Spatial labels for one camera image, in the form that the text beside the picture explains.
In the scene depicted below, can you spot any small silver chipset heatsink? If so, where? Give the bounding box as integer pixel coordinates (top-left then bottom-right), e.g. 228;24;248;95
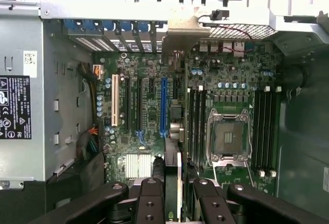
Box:
125;153;153;179

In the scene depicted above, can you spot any CPU socket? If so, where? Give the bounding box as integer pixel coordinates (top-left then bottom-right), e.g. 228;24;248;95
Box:
207;107;254;163

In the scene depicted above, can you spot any black plastic shroud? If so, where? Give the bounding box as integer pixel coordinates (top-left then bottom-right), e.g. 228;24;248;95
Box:
0;154;137;224

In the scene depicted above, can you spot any black RAM stick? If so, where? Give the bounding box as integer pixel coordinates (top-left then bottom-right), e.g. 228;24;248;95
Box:
194;85;204;159

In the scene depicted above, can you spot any blue expansion slot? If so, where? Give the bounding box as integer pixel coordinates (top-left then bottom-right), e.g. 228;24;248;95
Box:
159;77;168;138

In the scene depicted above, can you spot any black expansion slot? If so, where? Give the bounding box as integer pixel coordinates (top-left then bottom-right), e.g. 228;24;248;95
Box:
136;77;143;132
124;76;131;130

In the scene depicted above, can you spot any green motherboard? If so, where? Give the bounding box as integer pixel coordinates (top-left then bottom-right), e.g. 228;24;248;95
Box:
92;41;283;196

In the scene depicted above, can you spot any white expansion slot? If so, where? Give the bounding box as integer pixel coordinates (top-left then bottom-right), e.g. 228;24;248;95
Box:
111;73;120;127

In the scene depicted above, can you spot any black open PC case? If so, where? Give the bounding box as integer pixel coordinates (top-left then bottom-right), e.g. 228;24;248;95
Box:
0;0;329;224

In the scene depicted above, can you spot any grey power supply unit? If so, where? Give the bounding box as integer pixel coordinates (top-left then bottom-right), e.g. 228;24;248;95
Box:
0;3;48;183

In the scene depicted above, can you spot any multicoloured wire bundle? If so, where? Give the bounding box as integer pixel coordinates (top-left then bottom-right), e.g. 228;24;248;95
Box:
76;124;101;161

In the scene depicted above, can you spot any black yellow power wire bundle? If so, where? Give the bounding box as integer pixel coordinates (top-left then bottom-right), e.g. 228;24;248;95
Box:
76;62;105;111

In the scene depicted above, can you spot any thin red black wire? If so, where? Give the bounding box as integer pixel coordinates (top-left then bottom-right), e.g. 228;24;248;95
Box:
199;13;255;57

